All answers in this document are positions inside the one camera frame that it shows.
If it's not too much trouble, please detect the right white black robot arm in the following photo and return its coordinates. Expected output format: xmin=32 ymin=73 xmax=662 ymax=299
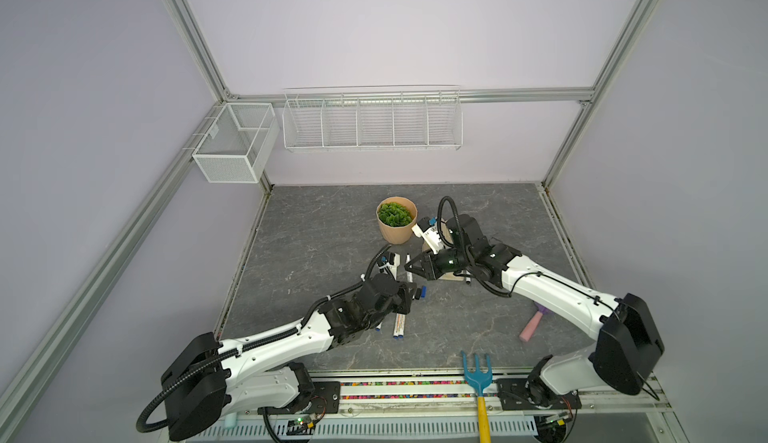
xmin=406 ymin=214 xmax=665 ymax=408

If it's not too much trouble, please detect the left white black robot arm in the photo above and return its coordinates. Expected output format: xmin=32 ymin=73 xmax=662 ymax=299
xmin=135 ymin=272 xmax=422 ymax=442

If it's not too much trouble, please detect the green artificial plant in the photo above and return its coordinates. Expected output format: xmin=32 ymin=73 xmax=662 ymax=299
xmin=377 ymin=202 xmax=413 ymax=228

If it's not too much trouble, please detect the beige work glove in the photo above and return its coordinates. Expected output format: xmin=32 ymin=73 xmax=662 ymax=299
xmin=421 ymin=241 xmax=466 ymax=282

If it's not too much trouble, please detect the small white mesh basket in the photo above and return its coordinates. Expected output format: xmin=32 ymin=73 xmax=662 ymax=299
xmin=193 ymin=102 xmax=279 ymax=184

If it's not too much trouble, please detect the long white wire shelf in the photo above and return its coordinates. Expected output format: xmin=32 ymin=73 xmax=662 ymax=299
xmin=282 ymin=87 xmax=464 ymax=152

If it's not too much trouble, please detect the teal garden fork yellow handle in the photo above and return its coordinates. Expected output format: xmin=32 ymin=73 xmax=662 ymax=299
xmin=460 ymin=351 xmax=493 ymax=443

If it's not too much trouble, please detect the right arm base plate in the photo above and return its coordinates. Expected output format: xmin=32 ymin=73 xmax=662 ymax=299
xmin=495 ymin=377 xmax=582 ymax=411

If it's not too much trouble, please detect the pink chalk block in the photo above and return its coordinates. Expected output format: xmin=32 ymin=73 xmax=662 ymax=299
xmin=519 ymin=309 xmax=545 ymax=342

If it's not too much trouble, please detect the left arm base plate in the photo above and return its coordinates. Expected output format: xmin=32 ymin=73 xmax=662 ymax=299
xmin=268 ymin=381 xmax=341 ymax=415

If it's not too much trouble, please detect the beige plant pot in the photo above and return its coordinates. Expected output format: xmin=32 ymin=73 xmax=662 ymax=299
xmin=376 ymin=196 xmax=418 ymax=245

